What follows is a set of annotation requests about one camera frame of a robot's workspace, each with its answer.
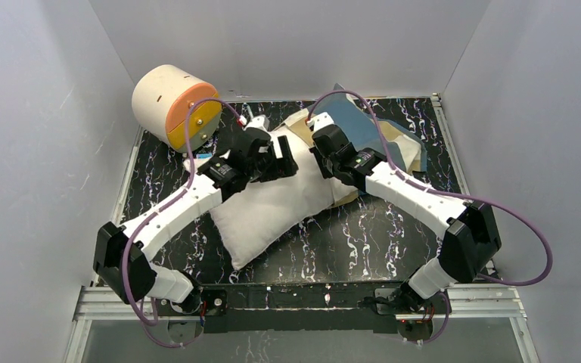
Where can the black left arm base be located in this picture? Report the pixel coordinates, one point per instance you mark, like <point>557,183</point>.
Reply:
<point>205,303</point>

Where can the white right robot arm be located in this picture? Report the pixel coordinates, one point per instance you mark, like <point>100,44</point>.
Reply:
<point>468,230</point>

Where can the white pillow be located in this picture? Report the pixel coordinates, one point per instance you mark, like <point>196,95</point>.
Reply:
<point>251,220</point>

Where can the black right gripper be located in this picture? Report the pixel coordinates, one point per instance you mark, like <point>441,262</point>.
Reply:
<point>321,157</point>

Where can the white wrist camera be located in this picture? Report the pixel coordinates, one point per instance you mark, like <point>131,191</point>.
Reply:
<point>260,122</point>
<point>319,121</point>

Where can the blue beige white pillowcase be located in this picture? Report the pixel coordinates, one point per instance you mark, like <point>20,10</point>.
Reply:
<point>406,150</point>

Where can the round cream drawer cabinet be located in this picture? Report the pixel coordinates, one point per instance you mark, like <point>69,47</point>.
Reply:
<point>161,100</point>

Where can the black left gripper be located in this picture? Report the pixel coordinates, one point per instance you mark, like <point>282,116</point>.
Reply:
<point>281,157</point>

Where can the aluminium table frame rail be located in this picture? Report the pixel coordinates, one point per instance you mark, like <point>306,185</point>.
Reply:
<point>299,301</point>

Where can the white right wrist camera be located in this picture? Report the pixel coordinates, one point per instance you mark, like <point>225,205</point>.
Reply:
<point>319,121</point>

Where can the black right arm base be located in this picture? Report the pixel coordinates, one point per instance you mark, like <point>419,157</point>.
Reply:
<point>401,308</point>

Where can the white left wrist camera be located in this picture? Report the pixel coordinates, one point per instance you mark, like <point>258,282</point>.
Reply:
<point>260,122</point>

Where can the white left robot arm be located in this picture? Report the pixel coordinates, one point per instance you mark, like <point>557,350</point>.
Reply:
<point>124,254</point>

